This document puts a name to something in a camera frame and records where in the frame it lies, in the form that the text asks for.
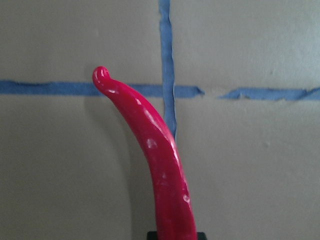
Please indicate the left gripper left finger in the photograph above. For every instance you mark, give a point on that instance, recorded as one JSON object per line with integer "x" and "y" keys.
{"x": 151, "y": 235}

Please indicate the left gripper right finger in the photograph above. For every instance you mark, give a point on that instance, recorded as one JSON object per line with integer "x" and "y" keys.
{"x": 201, "y": 236}

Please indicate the red chili pepper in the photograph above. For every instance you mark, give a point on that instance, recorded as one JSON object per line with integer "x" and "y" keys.
{"x": 172, "y": 201}

